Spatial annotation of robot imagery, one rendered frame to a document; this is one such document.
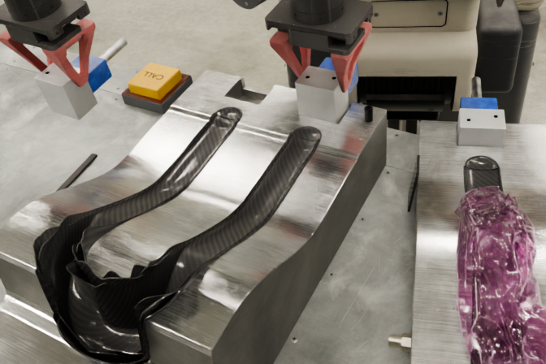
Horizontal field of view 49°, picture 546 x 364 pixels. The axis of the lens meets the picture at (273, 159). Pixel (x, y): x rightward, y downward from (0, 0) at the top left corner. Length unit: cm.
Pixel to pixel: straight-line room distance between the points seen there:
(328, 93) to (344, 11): 9
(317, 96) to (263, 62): 177
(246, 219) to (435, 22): 53
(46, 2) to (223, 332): 41
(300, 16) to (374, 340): 34
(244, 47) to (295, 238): 203
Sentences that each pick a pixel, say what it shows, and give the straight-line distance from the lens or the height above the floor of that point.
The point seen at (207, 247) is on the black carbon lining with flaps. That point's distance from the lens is 57.
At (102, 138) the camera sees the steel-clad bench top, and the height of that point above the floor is 80.
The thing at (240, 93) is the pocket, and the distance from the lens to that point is 81.
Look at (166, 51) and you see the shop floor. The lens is 267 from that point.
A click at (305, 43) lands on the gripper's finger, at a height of 100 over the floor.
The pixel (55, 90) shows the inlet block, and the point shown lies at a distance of 77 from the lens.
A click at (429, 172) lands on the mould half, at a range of 70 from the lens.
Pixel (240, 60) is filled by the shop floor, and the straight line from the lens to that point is 250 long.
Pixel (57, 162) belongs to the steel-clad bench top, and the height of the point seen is 80.
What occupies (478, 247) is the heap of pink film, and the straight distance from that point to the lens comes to 55.
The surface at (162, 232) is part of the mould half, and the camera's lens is 58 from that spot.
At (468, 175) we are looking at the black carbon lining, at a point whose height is 85.
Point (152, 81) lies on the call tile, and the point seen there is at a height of 84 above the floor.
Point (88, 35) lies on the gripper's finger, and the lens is 74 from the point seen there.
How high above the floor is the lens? 134
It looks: 42 degrees down
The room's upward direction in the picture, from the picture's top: 9 degrees counter-clockwise
